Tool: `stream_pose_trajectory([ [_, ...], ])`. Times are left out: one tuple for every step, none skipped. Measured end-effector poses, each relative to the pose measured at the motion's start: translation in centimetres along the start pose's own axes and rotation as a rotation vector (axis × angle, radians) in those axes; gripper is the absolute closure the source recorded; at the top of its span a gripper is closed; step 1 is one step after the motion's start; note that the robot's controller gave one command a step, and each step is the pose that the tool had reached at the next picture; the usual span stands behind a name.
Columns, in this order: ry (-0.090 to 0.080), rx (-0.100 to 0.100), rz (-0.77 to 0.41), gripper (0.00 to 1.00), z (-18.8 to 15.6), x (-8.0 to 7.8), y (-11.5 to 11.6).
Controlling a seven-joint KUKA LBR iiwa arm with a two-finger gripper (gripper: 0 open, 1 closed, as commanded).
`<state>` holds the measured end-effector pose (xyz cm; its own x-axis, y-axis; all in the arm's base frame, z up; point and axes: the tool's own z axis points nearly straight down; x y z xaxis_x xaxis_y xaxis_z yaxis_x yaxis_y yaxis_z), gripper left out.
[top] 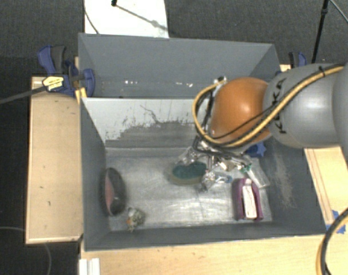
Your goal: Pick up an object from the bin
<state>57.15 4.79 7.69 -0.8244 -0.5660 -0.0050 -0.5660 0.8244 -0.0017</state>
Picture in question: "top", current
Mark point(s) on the grey metal bin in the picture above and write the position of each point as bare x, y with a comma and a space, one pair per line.
162, 199

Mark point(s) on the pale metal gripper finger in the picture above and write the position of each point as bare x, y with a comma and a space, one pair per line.
209, 179
188, 158

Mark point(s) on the purple and white stapler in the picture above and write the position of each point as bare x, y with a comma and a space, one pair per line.
249, 200

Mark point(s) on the small grey toy animal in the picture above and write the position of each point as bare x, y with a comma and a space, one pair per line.
135, 218

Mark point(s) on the black and pink oval brush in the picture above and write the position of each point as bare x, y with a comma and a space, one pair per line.
114, 192

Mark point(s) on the round green sponge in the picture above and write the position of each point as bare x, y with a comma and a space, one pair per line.
185, 175

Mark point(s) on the blue rounded object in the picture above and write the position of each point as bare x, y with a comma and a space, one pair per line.
257, 151

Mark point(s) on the pale wood board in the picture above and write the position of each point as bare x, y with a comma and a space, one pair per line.
53, 168

